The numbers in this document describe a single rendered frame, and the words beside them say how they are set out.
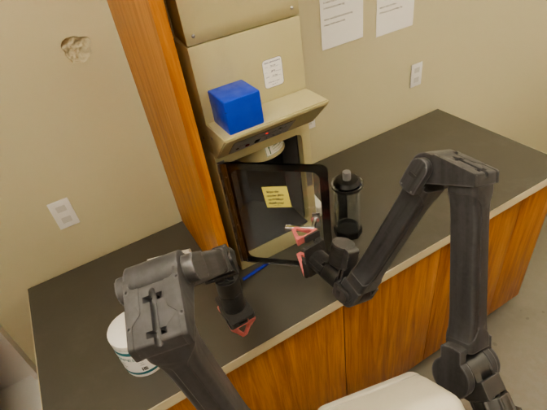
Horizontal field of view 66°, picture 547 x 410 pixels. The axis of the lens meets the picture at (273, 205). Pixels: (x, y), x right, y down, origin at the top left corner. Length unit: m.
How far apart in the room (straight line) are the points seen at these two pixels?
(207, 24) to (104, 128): 0.62
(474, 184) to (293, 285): 0.81
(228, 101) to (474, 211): 0.60
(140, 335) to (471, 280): 0.56
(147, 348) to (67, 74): 1.09
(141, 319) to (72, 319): 1.05
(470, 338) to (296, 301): 0.66
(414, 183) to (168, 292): 0.48
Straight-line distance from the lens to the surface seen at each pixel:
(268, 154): 1.31
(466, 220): 0.80
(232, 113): 1.06
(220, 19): 1.11
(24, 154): 1.56
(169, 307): 0.54
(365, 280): 0.99
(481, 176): 0.78
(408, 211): 0.87
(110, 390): 1.37
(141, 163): 1.64
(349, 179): 1.43
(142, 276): 0.57
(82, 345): 1.50
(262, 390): 1.55
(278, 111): 1.16
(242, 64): 1.16
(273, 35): 1.18
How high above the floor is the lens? 2.01
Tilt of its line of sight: 38 degrees down
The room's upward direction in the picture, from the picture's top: 9 degrees counter-clockwise
